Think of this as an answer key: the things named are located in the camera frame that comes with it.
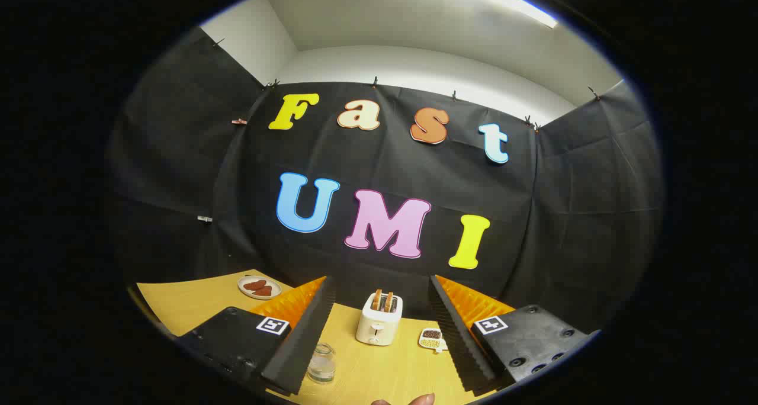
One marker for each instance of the reddish brown meat slice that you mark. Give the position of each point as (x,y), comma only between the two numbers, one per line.
(264,291)
(254,285)

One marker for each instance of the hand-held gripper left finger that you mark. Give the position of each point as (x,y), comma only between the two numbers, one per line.
(302,346)

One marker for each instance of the white round plate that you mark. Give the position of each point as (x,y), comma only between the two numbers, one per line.
(260,297)

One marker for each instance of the toasted bread slice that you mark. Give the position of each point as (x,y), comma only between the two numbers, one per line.
(388,302)
(376,300)

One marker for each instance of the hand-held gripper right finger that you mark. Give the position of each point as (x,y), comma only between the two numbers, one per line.
(459,346)

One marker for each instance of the white divided seasoning dish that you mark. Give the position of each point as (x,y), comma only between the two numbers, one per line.
(431,338)

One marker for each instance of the wooden table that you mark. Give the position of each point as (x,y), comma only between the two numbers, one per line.
(385,369)

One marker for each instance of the black backdrop cloth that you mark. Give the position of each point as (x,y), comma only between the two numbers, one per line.
(385,162)

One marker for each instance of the white toaster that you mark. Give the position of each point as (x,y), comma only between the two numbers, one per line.
(378,328)

